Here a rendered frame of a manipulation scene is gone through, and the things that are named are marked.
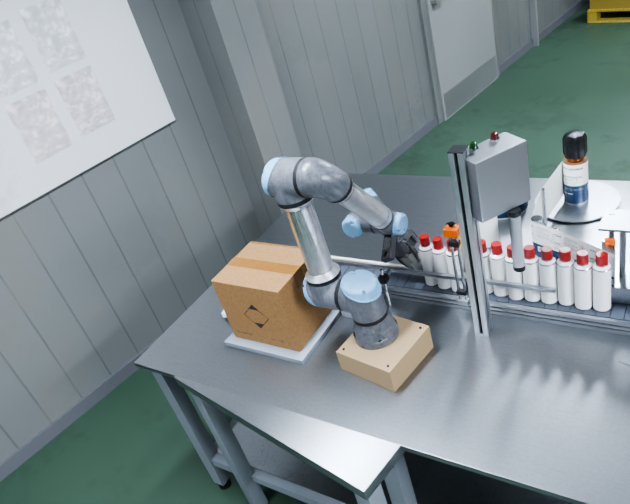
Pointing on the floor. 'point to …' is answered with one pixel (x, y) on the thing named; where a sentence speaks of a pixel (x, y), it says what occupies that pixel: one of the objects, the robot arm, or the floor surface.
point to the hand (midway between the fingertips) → (419, 271)
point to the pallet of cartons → (619, 10)
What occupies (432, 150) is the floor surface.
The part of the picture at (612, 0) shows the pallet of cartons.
